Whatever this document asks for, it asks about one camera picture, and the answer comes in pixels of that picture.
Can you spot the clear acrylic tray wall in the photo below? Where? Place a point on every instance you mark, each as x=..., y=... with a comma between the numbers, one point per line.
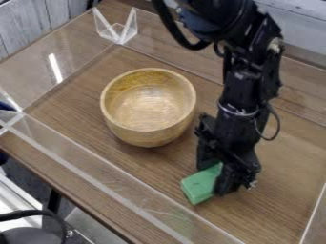
x=128, y=185

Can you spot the brown wooden bowl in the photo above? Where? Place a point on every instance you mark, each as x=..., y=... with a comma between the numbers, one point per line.
x=149, y=106

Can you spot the black table leg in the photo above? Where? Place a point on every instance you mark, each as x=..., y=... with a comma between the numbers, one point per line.
x=54, y=202

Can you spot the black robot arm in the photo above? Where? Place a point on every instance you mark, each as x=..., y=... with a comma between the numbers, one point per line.
x=253, y=51

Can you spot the green rectangular block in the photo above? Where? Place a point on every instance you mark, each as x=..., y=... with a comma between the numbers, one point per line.
x=198, y=184

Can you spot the clear acrylic corner bracket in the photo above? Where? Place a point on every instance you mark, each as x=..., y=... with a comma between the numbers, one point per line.
x=117, y=33

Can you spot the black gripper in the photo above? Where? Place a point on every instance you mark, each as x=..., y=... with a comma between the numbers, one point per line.
x=228, y=140

